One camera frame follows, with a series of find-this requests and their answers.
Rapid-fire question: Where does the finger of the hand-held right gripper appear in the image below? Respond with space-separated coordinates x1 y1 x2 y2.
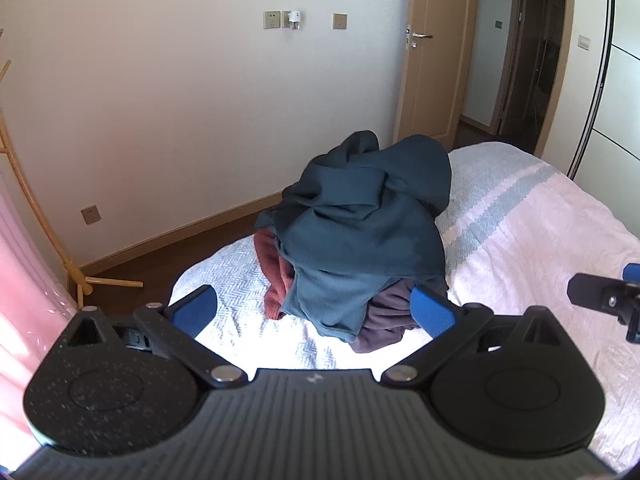
567 262 640 344

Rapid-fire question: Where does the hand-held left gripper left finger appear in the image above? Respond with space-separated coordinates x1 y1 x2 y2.
65 284 247 389

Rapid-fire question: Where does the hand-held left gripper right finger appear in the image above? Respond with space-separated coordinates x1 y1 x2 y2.
381 284 576 389

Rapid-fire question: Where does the teal hoodie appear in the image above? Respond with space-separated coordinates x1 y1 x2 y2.
255 130 453 343

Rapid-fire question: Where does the dark purple garment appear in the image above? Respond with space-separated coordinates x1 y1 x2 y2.
350 280 436 356

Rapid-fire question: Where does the wooden baseboard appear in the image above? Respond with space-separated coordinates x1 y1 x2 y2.
80 190 287 279

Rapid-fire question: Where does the wooden coat rack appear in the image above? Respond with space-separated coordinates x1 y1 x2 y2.
0 27 144 307

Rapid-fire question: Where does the rust red garment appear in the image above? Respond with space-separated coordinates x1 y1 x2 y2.
252 227 301 321

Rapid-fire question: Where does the pink curtain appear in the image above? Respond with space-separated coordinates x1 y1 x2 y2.
0 170 87 441

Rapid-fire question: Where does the white panelled wardrobe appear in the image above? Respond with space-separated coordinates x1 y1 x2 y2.
570 0 640 241

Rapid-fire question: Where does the light wooden door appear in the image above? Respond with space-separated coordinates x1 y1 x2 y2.
392 0 481 153

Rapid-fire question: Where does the brown hallway door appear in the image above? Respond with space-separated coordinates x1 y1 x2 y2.
492 0 568 156

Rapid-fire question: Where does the metal door handle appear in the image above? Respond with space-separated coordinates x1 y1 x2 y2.
405 25 434 51

